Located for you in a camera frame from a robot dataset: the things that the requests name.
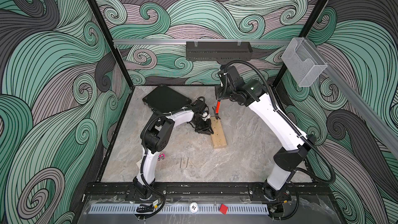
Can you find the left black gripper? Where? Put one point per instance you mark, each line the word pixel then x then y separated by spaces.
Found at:
pixel 206 130

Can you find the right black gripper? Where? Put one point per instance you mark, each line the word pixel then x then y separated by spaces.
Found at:
pixel 218 95

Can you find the claw hammer orange black handle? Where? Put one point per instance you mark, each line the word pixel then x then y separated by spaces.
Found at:
pixel 216 110

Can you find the wooden block with nails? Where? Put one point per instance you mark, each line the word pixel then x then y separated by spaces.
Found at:
pixel 218 137

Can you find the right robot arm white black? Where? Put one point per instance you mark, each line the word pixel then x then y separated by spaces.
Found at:
pixel 243 83

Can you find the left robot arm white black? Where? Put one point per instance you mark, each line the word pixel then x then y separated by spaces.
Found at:
pixel 167 115

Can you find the black hard case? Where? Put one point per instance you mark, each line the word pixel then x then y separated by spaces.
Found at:
pixel 165 99

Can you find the pink toy car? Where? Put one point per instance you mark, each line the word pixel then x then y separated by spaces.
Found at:
pixel 161 156

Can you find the red cube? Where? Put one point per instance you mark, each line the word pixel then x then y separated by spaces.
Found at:
pixel 223 209

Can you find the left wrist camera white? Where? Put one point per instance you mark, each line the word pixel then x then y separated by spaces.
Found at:
pixel 205 115

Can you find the black wall tray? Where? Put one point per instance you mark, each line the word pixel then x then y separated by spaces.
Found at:
pixel 219 51

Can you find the aluminium wall rail back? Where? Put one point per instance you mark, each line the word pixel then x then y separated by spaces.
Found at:
pixel 159 41

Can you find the aluminium wall rail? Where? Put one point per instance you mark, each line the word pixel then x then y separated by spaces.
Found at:
pixel 351 84
pixel 159 41

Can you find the clear mesh wall holder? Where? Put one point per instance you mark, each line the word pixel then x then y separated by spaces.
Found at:
pixel 304 61

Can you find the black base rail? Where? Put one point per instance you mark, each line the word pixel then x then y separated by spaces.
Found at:
pixel 255 192

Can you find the white slotted cable duct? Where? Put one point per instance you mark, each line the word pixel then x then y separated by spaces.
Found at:
pixel 234 209

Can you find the aluminium wall rail right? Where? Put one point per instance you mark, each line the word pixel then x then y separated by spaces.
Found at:
pixel 351 84

